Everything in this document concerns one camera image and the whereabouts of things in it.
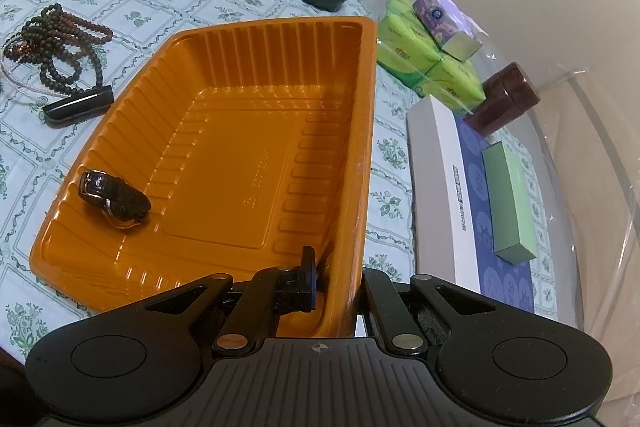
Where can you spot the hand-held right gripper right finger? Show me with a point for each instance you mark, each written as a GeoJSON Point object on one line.
{"type": "Point", "coordinates": [376, 294]}

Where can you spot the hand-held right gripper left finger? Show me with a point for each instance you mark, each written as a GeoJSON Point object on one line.
{"type": "Point", "coordinates": [309, 279]}

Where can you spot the orange plastic tray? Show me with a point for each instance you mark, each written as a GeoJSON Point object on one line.
{"type": "Point", "coordinates": [240, 142]}

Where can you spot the black rectangular bar case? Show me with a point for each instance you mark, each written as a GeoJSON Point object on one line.
{"type": "Point", "coordinates": [75, 106]}

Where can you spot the white and blue flat box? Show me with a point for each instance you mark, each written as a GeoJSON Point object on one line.
{"type": "Point", "coordinates": [435, 187]}

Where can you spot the small green box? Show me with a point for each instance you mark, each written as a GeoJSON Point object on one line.
{"type": "Point", "coordinates": [507, 202]}

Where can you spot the brown round jar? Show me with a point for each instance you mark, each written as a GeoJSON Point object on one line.
{"type": "Point", "coordinates": [505, 99]}

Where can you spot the green tissue multipack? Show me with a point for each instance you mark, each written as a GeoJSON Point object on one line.
{"type": "Point", "coordinates": [400, 52]}

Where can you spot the purple tissue pack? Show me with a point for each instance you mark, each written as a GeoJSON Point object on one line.
{"type": "Point", "coordinates": [440, 19]}

